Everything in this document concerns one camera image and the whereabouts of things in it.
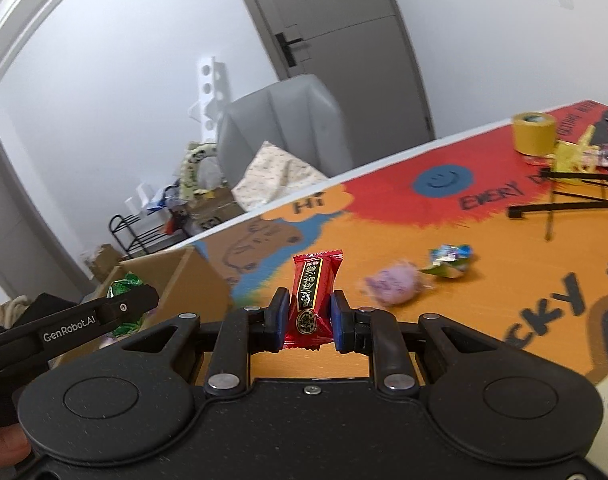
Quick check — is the red candy packet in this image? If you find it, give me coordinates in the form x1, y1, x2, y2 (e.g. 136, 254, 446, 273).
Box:
283, 249, 345, 350

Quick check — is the small cardboard box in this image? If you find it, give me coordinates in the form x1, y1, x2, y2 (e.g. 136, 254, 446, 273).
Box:
86, 244, 120, 282

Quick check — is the black shoe rack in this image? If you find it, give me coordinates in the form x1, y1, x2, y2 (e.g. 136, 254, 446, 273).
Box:
108, 212, 191, 257

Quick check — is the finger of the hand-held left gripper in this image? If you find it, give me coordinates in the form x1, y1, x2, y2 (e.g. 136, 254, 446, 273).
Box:
90, 285, 161, 337

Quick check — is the white perforated rack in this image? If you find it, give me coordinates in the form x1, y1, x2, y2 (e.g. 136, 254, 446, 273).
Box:
188, 57, 233, 147

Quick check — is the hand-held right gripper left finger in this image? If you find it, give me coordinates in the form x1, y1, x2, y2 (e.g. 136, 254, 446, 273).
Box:
118, 287, 291, 397

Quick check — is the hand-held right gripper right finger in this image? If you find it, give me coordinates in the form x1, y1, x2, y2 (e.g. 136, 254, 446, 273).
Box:
331, 291, 491, 397

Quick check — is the yellow tape roll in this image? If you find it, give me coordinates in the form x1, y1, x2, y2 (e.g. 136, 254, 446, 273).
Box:
512, 111, 558, 157

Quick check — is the grey upholstered chair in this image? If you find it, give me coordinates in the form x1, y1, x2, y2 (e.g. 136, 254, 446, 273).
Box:
218, 73, 353, 182

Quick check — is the cardboard box on floor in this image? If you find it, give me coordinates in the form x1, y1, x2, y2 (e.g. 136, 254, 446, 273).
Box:
188, 194, 245, 237

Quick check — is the yellow plastic wrapper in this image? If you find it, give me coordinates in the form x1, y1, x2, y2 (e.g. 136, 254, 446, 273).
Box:
553, 126, 603, 173

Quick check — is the person's left hand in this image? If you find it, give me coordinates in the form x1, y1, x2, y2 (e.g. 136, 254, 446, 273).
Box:
0, 425, 30, 467

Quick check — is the blue green candy wrapper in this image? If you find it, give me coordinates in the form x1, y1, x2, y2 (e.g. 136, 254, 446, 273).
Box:
423, 243, 474, 279

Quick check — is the black door handle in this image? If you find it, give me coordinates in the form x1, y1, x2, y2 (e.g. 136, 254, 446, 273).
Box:
275, 32, 305, 67

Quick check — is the beige patterned cloth bag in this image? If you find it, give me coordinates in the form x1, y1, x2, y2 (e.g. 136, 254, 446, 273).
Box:
232, 140, 331, 214

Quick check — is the black wire frame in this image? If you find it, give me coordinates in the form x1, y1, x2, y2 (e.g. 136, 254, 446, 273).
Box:
507, 169, 608, 241

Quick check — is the green triangular snack packet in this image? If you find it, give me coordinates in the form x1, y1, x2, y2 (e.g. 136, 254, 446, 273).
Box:
108, 272, 155, 335

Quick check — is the floral fabric bag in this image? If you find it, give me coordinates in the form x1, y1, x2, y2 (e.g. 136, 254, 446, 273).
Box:
181, 141, 221, 197

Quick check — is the pale purple candy packet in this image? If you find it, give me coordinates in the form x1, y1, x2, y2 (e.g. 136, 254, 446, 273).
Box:
365, 259, 435, 307

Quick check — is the grey side door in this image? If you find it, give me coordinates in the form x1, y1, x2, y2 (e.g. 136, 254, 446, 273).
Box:
0, 115, 85, 307

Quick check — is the brown cardboard box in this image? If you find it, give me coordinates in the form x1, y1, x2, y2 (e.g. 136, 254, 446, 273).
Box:
54, 246, 235, 372

